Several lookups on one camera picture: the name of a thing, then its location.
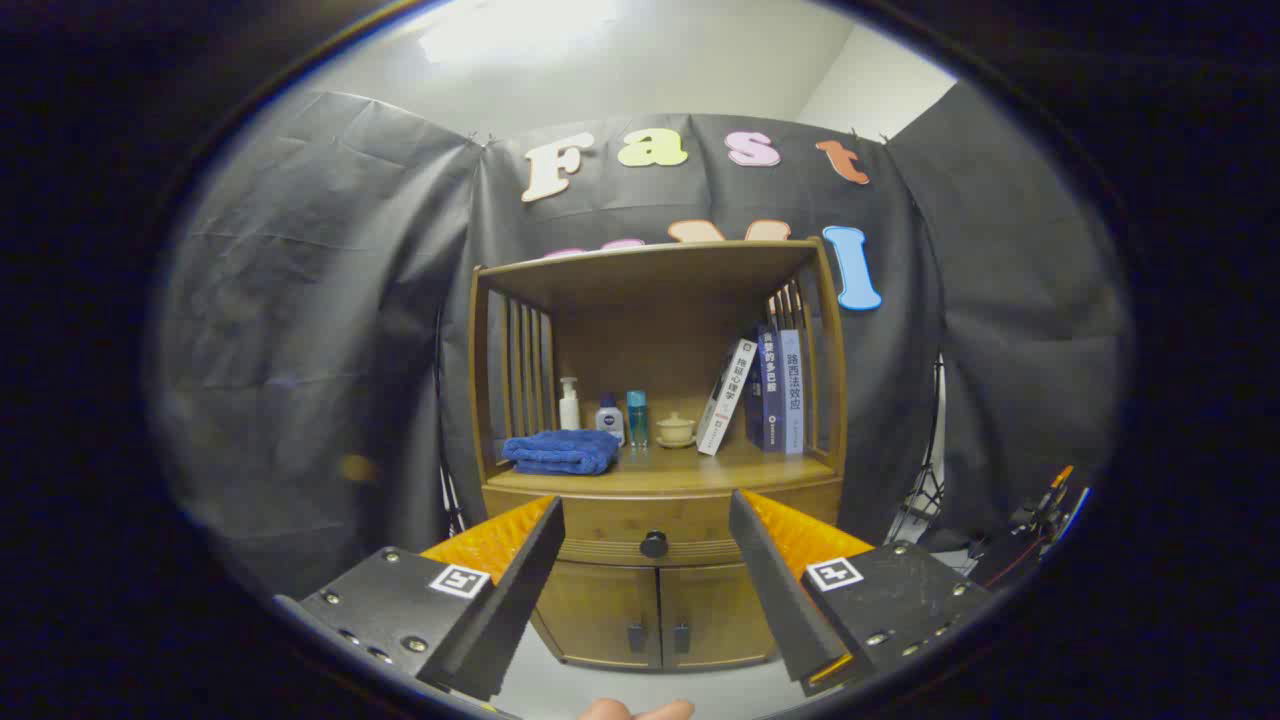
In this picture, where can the blue folded towel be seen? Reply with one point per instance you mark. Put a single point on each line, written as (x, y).
(560, 452)

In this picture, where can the wooden cabinet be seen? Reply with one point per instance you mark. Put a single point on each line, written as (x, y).
(650, 275)

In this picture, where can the black device with orange clip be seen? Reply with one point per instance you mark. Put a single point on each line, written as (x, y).
(1035, 530)

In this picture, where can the wooden drawer with black knob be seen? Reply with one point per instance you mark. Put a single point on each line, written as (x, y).
(610, 520)

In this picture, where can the wooden cabinet door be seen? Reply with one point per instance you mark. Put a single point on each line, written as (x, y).
(715, 610)
(600, 610)

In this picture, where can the white bottle with blue cap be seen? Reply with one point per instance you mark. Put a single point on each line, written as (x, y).
(610, 422)

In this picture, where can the dark blue book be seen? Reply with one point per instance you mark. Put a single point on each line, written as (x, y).
(768, 390)

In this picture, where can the black tripod stand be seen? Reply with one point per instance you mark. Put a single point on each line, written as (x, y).
(925, 500)

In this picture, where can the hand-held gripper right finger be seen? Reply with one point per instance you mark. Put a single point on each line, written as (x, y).
(775, 590)

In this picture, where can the white pump bottle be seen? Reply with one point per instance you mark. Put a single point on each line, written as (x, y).
(569, 410)

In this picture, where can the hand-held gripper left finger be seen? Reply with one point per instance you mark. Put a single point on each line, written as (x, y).
(520, 590)

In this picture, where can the clear blue bottle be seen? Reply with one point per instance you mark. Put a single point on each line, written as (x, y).
(637, 420)

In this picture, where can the beige lidded teacup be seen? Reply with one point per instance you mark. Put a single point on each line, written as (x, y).
(676, 430)

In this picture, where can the wooden countertop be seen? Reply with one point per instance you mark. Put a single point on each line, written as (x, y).
(680, 467)

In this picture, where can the white book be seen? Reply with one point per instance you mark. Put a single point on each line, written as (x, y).
(725, 400)

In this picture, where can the light blue book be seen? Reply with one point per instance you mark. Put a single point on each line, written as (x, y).
(792, 395)

